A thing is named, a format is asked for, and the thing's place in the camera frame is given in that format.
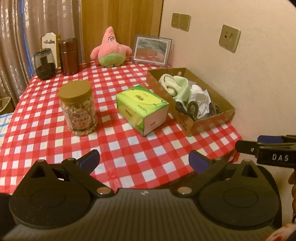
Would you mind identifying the glass jar with dark contents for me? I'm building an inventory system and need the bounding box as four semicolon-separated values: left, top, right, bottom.
34;48;56;80

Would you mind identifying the brown cardboard box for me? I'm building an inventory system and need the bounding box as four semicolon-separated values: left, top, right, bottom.
146;68;235;136

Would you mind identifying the pink star plush toy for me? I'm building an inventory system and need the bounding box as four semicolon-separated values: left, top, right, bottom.
90;27;132;67

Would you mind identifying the beige sheer curtain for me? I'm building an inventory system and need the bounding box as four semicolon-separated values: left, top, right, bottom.
1;0;85;106

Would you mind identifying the red white checkered tablecloth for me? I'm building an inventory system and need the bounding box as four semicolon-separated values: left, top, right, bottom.
1;61;240;194

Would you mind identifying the peanut jar with tan lid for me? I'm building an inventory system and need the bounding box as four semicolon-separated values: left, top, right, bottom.
58;80;98;136

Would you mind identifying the white wooden holder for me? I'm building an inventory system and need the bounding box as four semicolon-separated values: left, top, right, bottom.
41;32;61;68

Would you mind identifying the clear acrylic picture frame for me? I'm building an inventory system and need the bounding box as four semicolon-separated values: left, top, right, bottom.
132;35;172;67

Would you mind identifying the double wall switch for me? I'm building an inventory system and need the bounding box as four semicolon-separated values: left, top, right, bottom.
171;13;191;32

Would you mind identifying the white cloth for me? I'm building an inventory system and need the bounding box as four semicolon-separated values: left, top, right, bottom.
188;84;211;118

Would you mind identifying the light green cloth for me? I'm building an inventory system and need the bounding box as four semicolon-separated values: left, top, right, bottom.
174;75;192;102

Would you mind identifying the wall power socket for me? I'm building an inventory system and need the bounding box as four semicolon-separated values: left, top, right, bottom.
219;25;241;53

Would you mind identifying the brown curtain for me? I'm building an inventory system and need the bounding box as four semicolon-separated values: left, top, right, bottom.
81;0;164;62

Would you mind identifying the dark brown wooden canister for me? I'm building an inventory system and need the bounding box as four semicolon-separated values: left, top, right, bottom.
59;38;80;76

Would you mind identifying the white terry towel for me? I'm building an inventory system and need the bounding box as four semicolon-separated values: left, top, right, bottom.
159;74;181;97

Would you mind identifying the green tissue pack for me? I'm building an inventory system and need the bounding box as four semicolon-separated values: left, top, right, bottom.
116;85;170;136

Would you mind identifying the person's right hand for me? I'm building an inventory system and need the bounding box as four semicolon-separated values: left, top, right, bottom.
288;170;296;223

